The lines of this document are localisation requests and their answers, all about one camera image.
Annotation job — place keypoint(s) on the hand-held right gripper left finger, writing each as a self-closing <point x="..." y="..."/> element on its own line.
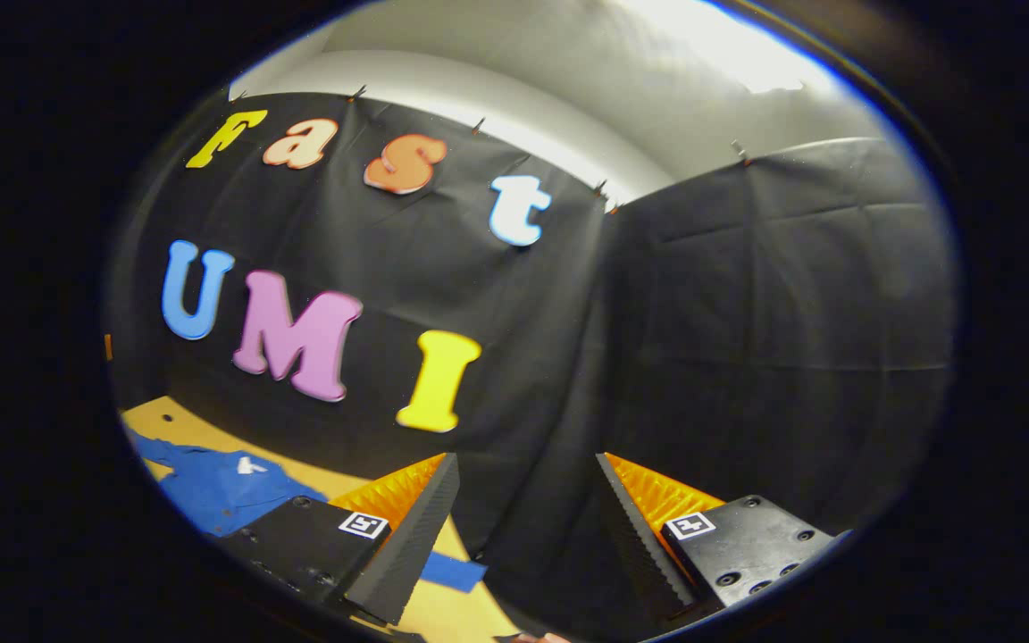
<point x="416" y="545"/>

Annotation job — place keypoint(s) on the black backdrop cloth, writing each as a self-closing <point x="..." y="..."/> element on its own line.
<point x="747" y="313"/>

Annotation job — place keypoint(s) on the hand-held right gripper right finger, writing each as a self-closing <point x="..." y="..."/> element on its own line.
<point x="635" y="545"/>

